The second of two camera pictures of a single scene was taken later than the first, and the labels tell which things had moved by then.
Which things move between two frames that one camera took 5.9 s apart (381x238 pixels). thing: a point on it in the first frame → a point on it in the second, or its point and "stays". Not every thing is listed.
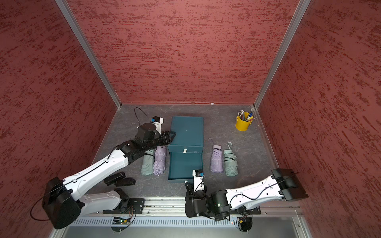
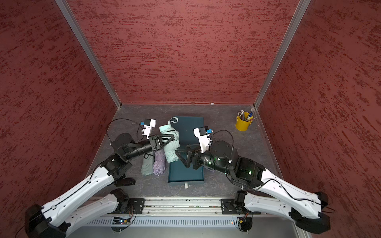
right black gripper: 190,189 → 193,150
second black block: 125,181 stays
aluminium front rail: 176,207 stays
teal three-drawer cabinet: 185,150 stays
